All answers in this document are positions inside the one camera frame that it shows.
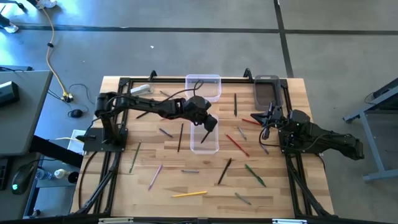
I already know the clear plastic pencil bin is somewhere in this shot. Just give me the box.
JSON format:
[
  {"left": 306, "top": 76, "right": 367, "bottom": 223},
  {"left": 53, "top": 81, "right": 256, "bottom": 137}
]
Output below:
[{"left": 185, "top": 73, "right": 223, "bottom": 103}]

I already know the green pencil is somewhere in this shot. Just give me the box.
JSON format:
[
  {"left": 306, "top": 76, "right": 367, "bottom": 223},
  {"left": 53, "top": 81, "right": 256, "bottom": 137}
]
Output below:
[{"left": 129, "top": 140, "right": 142, "bottom": 174}]

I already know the person's shoe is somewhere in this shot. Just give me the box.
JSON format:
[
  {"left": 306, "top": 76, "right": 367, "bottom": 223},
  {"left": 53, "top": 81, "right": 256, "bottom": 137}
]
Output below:
[
  {"left": 37, "top": 0, "right": 58, "bottom": 10},
  {"left": 0, "top": 14, "right": 19, "bottom": 34}
]

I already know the grey translucent plastic bin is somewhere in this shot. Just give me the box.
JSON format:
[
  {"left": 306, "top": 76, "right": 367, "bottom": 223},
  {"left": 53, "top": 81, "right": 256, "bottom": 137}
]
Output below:
[{"left": 253, "top": 74, "right": 284, "bottom": 112}]

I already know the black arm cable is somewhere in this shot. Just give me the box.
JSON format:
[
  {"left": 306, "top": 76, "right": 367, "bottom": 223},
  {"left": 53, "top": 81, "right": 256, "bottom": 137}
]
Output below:
[
  {"left": 160, "top": 79, "right": 206, "bottom": 103},
  {"left": 259, "top": 124, "right": 282, "bottom": 147}
]

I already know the white silver strip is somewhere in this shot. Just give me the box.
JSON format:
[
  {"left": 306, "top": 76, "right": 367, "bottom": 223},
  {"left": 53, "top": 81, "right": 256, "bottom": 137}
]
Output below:
[
  {"left": 98, "top": 217, "right": 135, "bottom": 224},
  {"left": 271, "top": 218, "right": 308, "bottom": 224}
]

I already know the yellow coloured pencil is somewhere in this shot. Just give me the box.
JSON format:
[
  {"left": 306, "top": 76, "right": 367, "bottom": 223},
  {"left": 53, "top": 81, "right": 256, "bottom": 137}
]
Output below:
[{"left": 171, "top": 190, "right": 208, "bottom": 198}]

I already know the small white bottle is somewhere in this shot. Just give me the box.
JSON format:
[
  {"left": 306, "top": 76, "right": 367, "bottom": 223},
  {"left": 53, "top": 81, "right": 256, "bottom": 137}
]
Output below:
[{"left": 53, "top": 168, "right": 71, "bottom": 179}]

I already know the yellow floor cable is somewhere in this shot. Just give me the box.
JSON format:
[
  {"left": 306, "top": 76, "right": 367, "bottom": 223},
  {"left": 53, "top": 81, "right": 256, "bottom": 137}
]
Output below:
[{"left": 36, "top": 0, "right": 75, "bottom": 103}]

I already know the black round cap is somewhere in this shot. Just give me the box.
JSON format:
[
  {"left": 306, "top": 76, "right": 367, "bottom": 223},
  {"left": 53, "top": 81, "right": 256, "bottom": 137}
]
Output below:
[{"left": 67, "top": 170, "right": 80, "bottom": 184}]

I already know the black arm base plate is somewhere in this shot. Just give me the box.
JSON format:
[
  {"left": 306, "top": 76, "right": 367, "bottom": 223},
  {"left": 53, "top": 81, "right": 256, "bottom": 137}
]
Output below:
[{"left": 82, "top": 126, "right": 129, "bottom": 153}]

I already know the black computer mouse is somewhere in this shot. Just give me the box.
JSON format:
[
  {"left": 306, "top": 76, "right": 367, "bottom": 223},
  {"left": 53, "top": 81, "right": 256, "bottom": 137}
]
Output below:
[{"left": 11, "top": 164, "right": 35, "bottom": 196}]

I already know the black aluminium table frame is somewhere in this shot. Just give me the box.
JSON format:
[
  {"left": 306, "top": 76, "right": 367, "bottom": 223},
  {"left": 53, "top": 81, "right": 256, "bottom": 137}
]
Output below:
[{"left": 70, "top": 68, "right": 336, "bottom": 224}]

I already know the white paper sheet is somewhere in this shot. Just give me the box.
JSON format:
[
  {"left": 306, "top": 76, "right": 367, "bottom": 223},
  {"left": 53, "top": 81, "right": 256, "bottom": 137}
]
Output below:
[{"left": 66, "top": 128, "right": 91, "bottom": 156}]

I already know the clear water bottle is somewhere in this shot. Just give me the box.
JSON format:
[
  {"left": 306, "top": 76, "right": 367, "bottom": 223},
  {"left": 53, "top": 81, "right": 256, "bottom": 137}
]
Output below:
[{"left": 35, "top": 169, "right": 53, "bottom": 182}]

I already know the clear plastic pen bin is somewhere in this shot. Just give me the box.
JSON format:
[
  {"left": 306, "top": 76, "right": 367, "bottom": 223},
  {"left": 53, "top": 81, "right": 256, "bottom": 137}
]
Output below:
[{"left": 190, "top": 113, "right": 220, "bottom": 156}]

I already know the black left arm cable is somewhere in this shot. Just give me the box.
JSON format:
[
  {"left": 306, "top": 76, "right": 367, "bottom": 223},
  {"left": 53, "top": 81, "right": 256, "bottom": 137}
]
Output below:
[{"left": 160, "top": 79, "right": 206, "bottom": 103}]

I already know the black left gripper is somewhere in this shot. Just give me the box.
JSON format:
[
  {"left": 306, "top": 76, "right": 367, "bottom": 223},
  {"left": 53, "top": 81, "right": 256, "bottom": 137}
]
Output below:
[{"left": 183, "top": 95, "right": 219, "bottom": 131}]

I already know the green pen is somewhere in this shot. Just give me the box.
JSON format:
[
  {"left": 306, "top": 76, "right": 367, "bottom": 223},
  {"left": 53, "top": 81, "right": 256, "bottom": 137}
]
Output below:
[{"left": 244, "top": 164, "right": 267, "bottom": 188}]

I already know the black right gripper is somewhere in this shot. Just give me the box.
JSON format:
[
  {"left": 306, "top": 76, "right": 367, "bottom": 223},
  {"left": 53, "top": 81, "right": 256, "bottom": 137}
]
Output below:
[{"left": 250, "top": 100, "right": 285, "bottom": 126}]

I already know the pink pen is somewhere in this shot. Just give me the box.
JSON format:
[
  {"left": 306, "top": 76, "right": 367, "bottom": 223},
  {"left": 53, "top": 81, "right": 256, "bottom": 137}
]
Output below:
[{"left": 147, "top": 164, "right": 164, "bottom": 192}]

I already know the white grey stapler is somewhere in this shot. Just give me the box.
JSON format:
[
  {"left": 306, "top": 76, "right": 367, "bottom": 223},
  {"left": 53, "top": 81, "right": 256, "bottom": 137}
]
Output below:
[{"left": 129, "top": 83, "right": 154, "bottom": 96}]

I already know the blue grey metal table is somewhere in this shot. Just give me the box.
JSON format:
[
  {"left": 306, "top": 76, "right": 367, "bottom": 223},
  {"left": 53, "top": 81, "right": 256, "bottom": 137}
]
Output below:
[{"left": 343, "top": 77, "right": 398, "bottom": 183}]

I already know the black device on desk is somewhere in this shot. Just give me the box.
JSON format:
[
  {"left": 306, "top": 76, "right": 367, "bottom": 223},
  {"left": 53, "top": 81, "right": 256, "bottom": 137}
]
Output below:
[{"left": 0, "top": 80, "right": 21, "bottom": 109}]

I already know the grey desk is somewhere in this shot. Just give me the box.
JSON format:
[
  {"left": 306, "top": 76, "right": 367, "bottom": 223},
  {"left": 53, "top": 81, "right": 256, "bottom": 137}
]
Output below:
[{"left": 0, "top": 70, "right": 54, "bottom": 157}]

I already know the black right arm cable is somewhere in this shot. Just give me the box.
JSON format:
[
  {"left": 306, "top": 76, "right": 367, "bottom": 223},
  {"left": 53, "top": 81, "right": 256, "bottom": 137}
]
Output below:
[{"left": 259, "top": 124, "right": 282, "bottom": 147}]

